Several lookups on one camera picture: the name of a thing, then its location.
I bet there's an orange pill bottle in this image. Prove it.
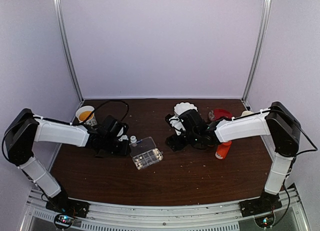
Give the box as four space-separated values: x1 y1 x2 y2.
215 141 232 160

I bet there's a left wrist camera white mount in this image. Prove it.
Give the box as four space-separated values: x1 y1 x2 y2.
117 127 129 142

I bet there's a small white pill bottle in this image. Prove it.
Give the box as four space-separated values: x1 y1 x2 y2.
130 135 137 145

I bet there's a white scalloped bowl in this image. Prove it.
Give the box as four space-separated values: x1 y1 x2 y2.
173 102 198 116

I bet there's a right aluminium frame post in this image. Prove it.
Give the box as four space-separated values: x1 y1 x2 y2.
241 0 272 107

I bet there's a red floral plate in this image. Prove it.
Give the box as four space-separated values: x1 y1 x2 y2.
208 108 233 122

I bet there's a clear plastic pill organizer box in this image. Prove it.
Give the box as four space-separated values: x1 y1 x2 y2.
129 136 164 170

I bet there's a cream ceramic mug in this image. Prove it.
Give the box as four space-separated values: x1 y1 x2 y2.
241 110 253 117

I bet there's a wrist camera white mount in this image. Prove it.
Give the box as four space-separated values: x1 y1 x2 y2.
165 114 186 136
117 127 129 142

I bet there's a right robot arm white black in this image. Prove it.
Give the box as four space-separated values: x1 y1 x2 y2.
165 101 301 212

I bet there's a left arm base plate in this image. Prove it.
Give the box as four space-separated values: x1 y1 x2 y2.
45 197 90 231

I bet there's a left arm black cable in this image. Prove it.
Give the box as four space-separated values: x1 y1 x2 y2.
92 100 130 124

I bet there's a floral mug with orange liquid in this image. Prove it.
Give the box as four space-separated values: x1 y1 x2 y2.
75 105 98 127

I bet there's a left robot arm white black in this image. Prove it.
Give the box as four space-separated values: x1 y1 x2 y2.
1 108 130 213

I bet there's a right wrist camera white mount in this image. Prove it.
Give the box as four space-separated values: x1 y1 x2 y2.
165 114 186 136

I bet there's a front aluminium rail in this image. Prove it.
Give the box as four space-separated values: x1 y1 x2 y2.
17 188 311 231

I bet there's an aluminium frame post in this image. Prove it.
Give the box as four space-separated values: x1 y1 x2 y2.
53 0 84 103
241 0 272 107

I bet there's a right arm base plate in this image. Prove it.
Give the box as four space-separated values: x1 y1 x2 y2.
239 197 283 229

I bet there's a left aluminium frame post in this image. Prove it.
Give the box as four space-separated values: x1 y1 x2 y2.
53 0 84 103

